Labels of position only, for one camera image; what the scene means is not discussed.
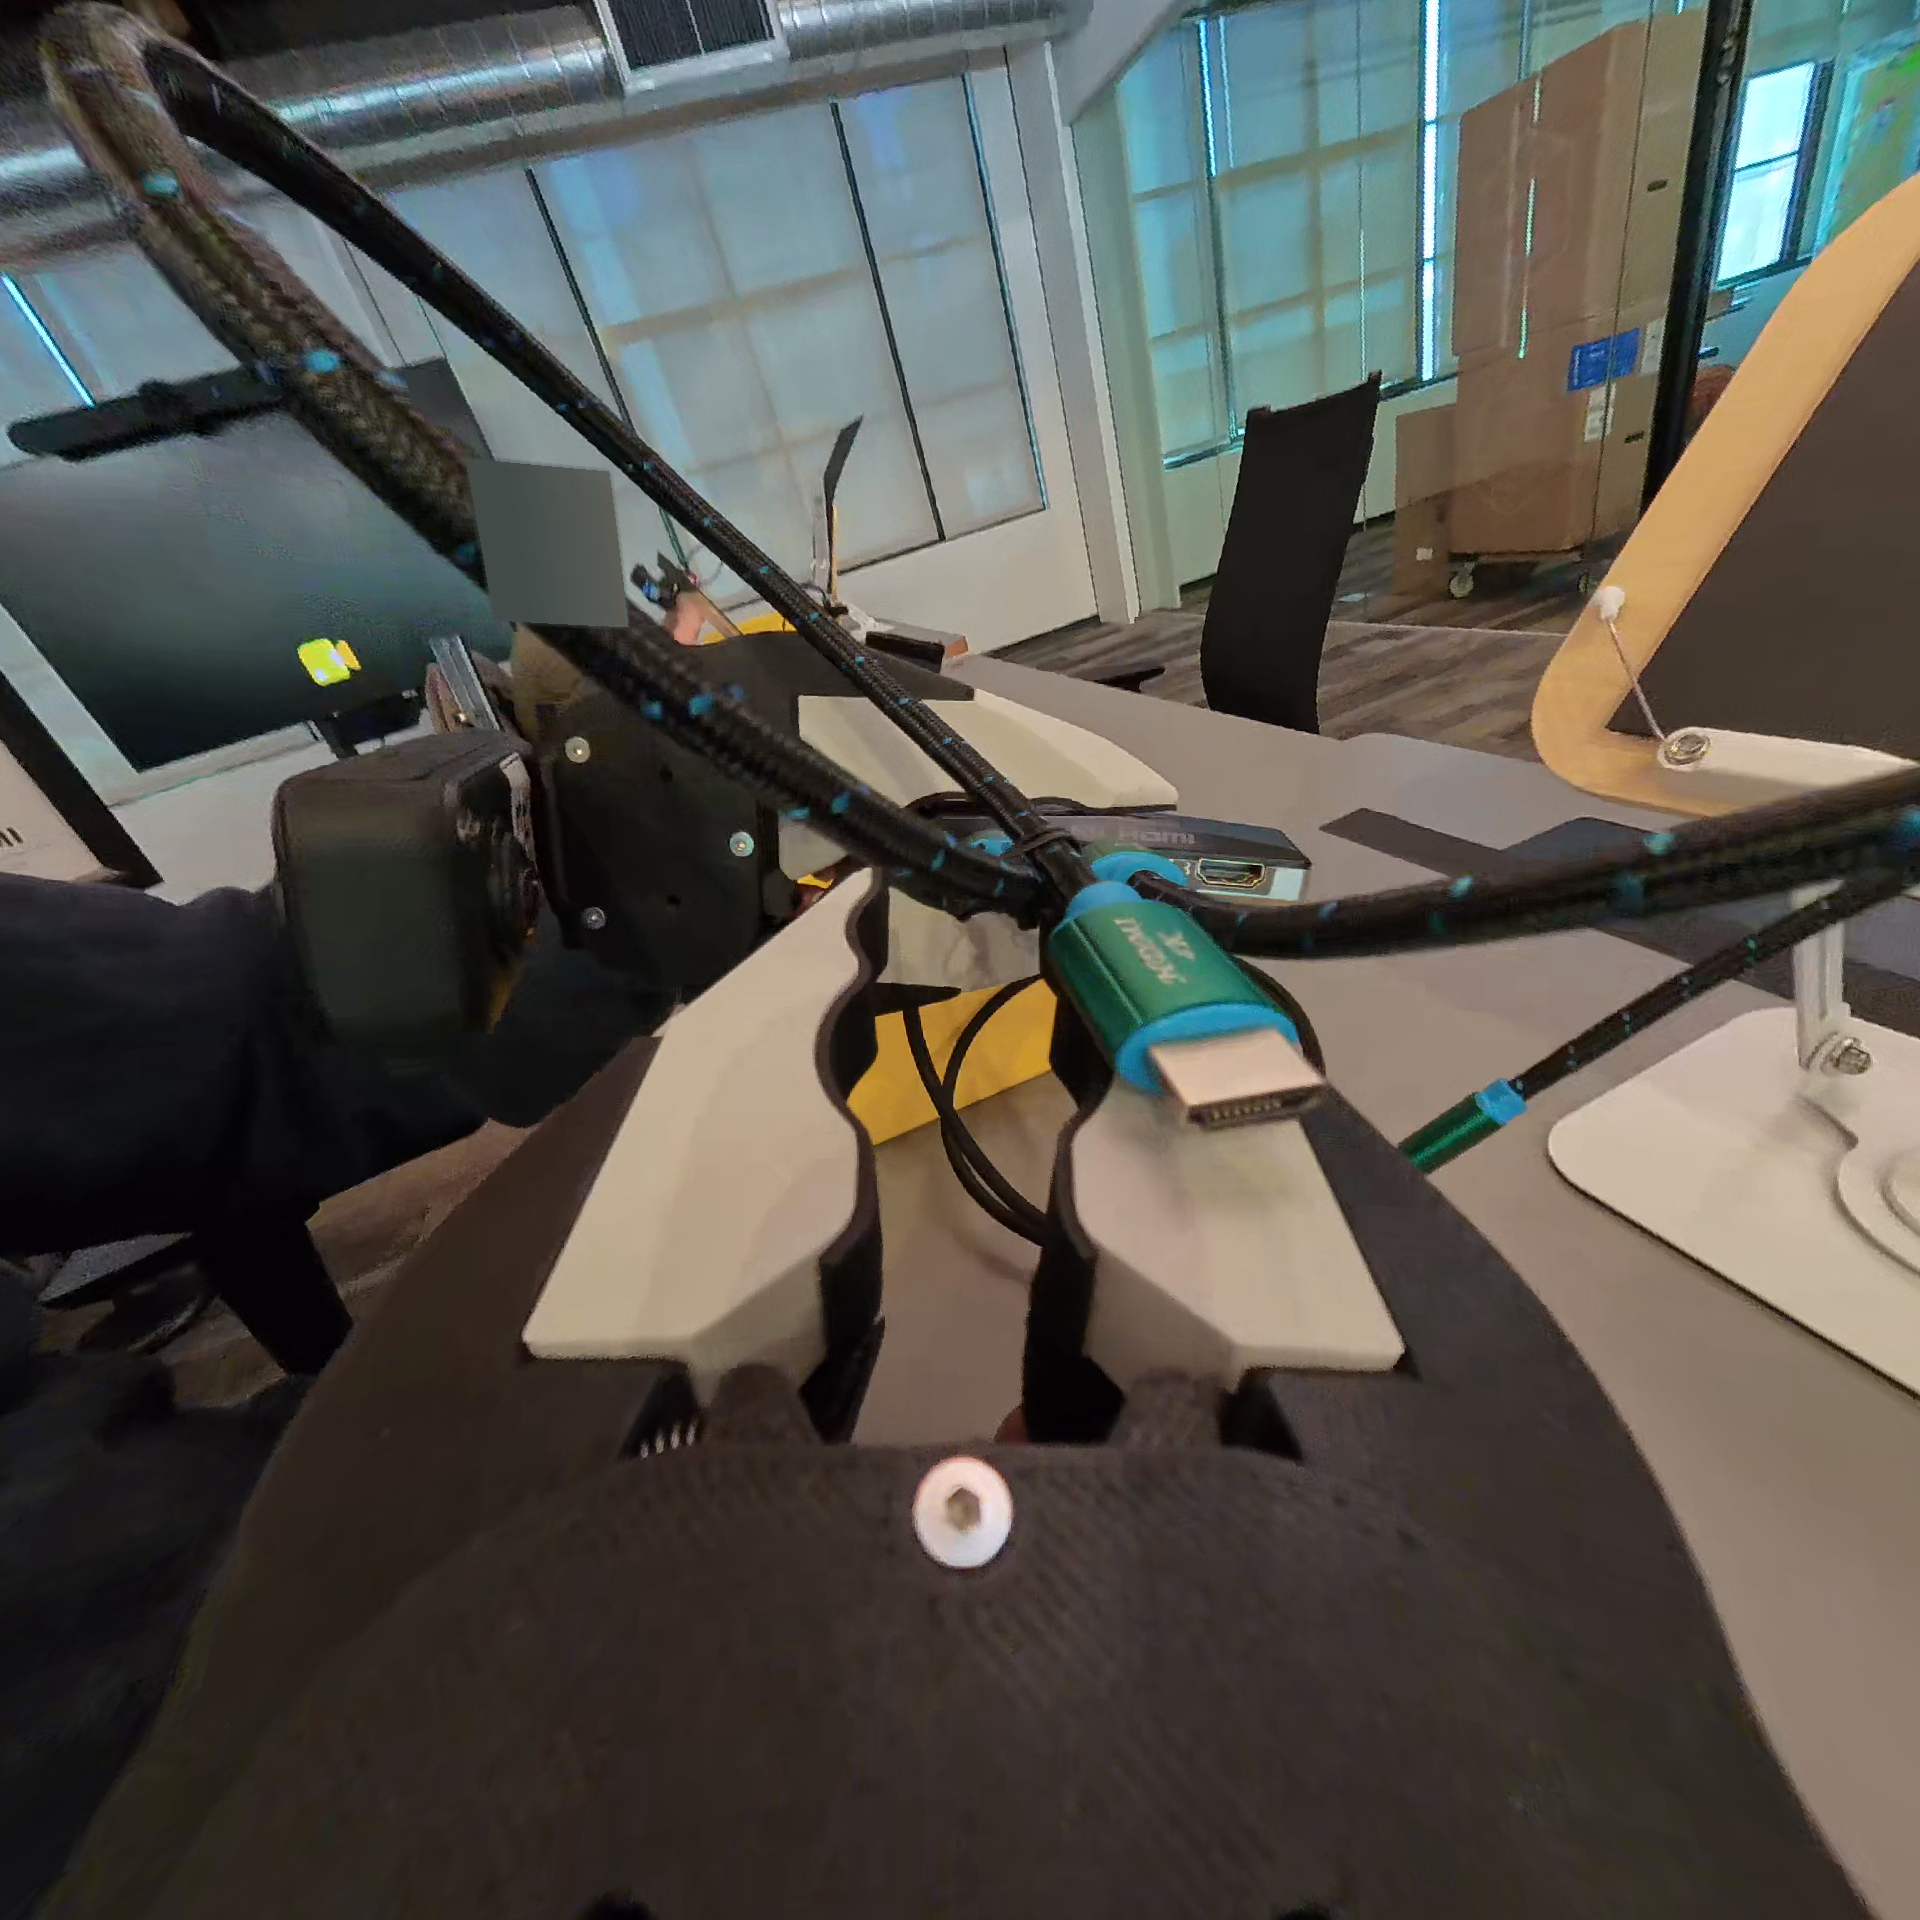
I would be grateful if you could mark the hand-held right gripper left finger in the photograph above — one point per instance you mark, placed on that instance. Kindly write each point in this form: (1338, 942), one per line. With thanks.
(706, 1183)

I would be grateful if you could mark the black monitor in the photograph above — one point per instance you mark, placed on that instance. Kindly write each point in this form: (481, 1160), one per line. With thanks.
(179, 601)

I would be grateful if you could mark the wood edged black board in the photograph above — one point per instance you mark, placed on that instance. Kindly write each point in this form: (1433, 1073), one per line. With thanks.
(1802, 601)

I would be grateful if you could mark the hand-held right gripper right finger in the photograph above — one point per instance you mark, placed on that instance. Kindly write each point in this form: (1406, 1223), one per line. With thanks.
(1228, 1258)

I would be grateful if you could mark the black webcam bar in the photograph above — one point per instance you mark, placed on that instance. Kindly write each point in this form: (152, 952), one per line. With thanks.
(138, 418)

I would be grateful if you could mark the person's left forearm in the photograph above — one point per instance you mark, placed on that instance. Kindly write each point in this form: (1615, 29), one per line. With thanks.
(179, 1052)

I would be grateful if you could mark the black office chair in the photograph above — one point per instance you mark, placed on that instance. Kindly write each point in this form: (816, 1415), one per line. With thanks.
(1288, 570)

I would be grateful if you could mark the air vent grille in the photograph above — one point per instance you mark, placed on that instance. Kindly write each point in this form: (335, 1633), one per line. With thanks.
(689, 32)

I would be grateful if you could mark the cardboard box blue label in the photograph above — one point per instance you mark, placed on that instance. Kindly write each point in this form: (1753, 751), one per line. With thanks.
(1515, 480)

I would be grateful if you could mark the yellow plastic bin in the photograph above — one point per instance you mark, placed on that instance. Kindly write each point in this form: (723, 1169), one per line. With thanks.
(999, 1052)

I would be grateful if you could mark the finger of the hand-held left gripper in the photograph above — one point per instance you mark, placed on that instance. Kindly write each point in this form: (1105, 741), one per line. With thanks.
(963, 948)
(1053, 766)

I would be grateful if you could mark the thin black tilted panel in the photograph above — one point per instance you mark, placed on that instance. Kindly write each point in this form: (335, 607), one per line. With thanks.
(845, 466)

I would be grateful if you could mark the silver ventilation duct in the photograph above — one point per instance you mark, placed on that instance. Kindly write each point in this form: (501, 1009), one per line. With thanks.
(496, 78)

